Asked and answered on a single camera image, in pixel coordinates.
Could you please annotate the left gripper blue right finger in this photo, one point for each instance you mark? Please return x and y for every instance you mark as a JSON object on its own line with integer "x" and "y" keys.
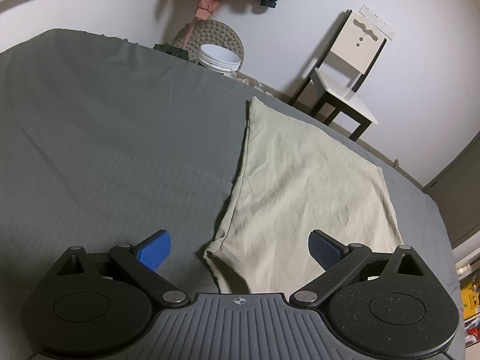
{"x": 341, "y": 263}

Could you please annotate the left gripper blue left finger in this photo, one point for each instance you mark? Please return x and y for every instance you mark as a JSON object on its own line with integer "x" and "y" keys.
{"x": 140, "y": 262}

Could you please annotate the beige t-shirt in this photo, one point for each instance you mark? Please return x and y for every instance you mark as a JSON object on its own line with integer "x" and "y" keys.
{"x": 294, "y": 179}

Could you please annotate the grey bed sheet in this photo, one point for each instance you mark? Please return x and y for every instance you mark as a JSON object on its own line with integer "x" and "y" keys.
{"x": 104, "y": 141}

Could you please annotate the grey door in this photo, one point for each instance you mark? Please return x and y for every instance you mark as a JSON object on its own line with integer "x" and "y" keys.
{"x": 456, "y": 190}

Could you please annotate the white black wooden chair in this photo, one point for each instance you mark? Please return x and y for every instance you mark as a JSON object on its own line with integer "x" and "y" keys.
{"x": 350, "y": 53}

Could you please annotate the white plastic bucket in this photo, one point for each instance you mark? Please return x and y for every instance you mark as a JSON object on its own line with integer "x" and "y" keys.
{"x": 219, "y": 59}

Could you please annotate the round grey woven stool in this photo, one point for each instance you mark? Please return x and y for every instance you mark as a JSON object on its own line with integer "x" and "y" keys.
{"x": 209, "y": 32}

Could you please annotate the pink hanging garment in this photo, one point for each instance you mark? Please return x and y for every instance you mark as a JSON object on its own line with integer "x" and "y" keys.
{"x": 204, "y": 9}

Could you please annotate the white wall socket strip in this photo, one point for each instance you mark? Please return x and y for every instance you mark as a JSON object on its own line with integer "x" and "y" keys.
{"x": 378, "y": 21}

